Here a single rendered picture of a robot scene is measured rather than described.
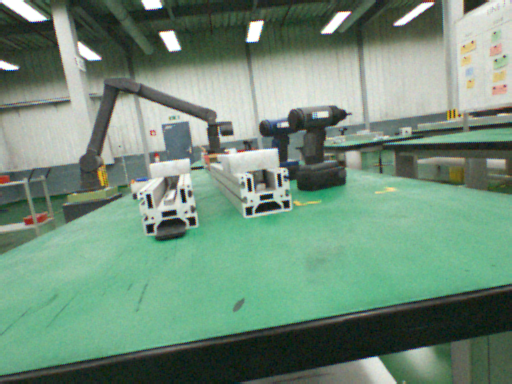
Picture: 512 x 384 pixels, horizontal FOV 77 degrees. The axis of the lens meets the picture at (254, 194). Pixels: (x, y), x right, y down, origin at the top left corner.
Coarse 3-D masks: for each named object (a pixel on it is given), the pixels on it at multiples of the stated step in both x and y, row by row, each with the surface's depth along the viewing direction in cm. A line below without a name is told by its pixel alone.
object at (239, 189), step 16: (224, 176) 97; (240, 176) 63; (272, 176) 66; (224, 192) 96; (240, 192) 63; (256, 192) 65; (272, 192) 64; (240, 208) 67; (256, 208) 69; (272, 208) 67; (288, 208) 66
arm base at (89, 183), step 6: (84, 174) 143; (90, 174) 144; (96, 174) 147; (84, 180) 144; (90, 180) 144; (96, 180) 145; (84, 186) 144; (90, 186) 144; (96, 186) 146; (102, 186) 149; (78, 192) 142; (84, 192) 142
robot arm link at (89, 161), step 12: (108, 84) 141; (120, 84) 141; (108, 96) 142; (108, 108) 143; (96, 120) 142; (108, 120) 144; (96, 132) 143; (96, 144) 143; (84, 156) 141; (96, 156) 144; (84, 168) 142; (96, 168) 144
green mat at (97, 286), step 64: (320, 192) 81; (384, 192) 70; (448, 192) 62; (0, 256) 60; (64, 256) 54; (128, 256) 49; (192, 256) 45; (256, 256) 41; (320, 256) 38; (384, 256) 36; (448, 256) 33; (0, 320) 33; (64, 320) 31; (128, 320) 29; (192, 320) 28; (256, 320) 26
